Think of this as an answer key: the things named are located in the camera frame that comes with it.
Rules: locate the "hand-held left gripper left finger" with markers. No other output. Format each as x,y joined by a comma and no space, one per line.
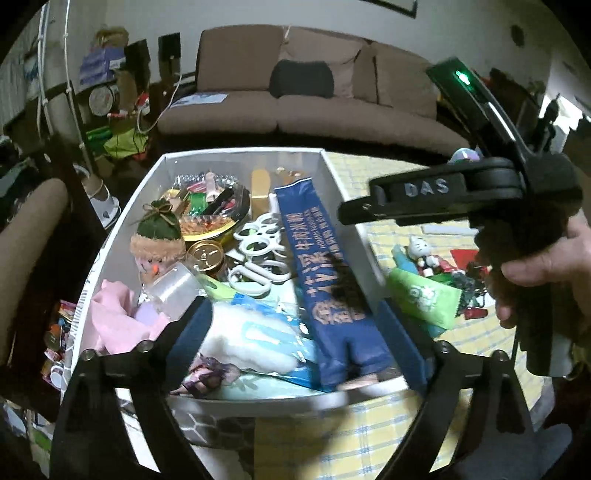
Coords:
194,332

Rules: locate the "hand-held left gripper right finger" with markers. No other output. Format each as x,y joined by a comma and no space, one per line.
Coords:
406,341

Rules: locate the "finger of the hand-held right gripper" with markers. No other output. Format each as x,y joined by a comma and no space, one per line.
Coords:
415,198

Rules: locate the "white cardboard box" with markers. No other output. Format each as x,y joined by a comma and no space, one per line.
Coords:
277,404

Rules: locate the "long blue snack packet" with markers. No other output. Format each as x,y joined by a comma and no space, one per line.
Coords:
318,258

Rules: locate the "person's right hand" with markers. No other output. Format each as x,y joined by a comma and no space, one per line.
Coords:
568,263

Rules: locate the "purple floral packet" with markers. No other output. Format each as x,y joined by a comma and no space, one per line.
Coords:
210,374

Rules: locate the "clear tape roll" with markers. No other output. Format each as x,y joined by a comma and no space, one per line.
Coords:
178,288

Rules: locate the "green snack packet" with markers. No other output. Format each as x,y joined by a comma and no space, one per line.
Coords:
422,297

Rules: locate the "white cat figurine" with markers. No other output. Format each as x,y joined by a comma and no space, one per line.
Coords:
420,249

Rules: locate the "light green packet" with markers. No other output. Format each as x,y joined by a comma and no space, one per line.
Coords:
221,288

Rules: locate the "purple plush toy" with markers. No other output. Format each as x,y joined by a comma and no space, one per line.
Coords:
464,156

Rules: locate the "blue white plastic packet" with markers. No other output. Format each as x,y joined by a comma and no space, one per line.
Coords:
258,337

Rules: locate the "white scissors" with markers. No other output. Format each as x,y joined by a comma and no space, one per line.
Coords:
240,272

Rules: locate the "gold drink can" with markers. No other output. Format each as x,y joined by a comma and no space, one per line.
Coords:
205,256

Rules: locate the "pink cloth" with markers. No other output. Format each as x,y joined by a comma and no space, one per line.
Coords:
111,318

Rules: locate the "grey honeycomb table mat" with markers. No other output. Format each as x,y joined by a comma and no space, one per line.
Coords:
217,424

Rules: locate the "instant noodle bowl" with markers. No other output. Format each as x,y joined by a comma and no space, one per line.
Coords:
203,226

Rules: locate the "snowman plush with green hat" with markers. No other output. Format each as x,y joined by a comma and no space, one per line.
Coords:
157,230

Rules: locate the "brown sofa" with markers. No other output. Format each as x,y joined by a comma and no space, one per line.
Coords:
323,115

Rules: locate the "yellow checked tablecloth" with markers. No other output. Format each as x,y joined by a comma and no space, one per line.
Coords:
332,443

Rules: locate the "white appliance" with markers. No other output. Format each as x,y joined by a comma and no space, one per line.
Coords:
104,203

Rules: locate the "dark cushion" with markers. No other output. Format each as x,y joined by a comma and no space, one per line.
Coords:
302,78

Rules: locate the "beige pillow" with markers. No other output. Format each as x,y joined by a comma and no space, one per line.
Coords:
323,46

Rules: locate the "person's leg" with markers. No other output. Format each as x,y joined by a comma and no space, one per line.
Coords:
32,240

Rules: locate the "green bag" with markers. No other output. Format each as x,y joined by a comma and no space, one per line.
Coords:
124,145

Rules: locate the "paper sheet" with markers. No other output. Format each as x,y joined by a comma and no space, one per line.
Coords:
198,99

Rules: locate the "round white dial scale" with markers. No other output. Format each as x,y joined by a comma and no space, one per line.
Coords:
104,99

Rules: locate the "black speaker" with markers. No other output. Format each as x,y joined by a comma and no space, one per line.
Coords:
138,64
169,53

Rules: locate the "blue cardboard box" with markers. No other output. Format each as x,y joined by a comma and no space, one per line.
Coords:
101,64

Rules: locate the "picture frame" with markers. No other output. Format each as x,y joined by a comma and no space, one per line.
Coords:
392,5

